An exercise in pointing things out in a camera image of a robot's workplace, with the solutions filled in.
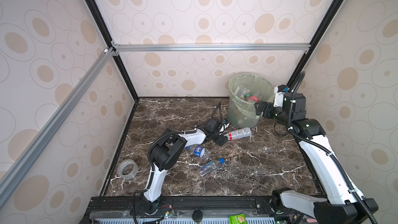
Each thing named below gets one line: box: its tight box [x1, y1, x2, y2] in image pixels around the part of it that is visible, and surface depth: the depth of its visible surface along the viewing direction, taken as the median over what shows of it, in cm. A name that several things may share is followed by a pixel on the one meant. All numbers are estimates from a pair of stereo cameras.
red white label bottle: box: [240, 88, 252, 100], surface depth 102 cm
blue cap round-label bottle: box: [185, 144, 212, 161], surface depth 89 cm
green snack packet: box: [229, 212, 248, 224], surface depth 70 cm
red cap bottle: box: [223, 127, 252, 141], surface depth 96 cm
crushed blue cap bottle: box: [199, 157, 226, 177], surface depth 87 cm
